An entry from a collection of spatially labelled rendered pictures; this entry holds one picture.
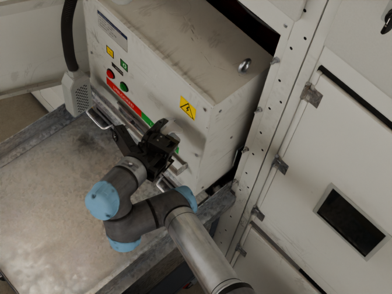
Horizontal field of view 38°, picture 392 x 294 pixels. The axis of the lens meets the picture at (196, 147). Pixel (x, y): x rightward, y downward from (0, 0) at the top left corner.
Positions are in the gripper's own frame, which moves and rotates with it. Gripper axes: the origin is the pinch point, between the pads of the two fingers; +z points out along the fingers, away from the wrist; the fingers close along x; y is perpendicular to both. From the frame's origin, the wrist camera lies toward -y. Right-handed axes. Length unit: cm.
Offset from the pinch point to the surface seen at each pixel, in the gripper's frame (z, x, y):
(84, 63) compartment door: 30, -25, -47
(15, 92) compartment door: 11, -34, -60
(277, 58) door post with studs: 2.0, 30.3, 19.8
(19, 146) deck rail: -4, -39, -46
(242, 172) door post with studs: 15.3, -18.9, 20.6
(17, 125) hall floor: 58, -109, -100
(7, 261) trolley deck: -34, -48, -24
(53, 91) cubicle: 59, -76, -81
